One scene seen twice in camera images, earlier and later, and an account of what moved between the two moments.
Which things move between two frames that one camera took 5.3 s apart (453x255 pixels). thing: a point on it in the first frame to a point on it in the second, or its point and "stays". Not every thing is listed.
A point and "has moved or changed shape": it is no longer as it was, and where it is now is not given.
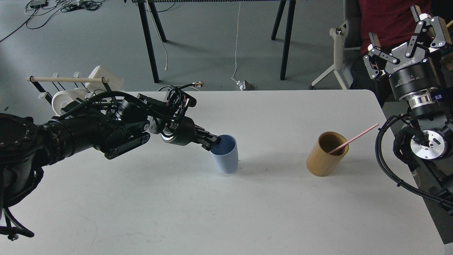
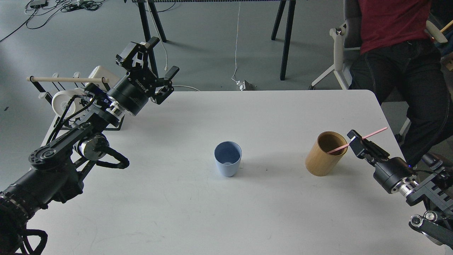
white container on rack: [114, 83] stays
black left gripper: [182, 131] to [130, 93]
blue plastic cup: [225, 154] has moved or changed shape
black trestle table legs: [287, 7] stays
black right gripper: [414, 78] to [394, 174]
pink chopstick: [353, 139] has moved or changed shape
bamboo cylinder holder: [320, 163] stays
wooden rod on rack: [67, 79] stays
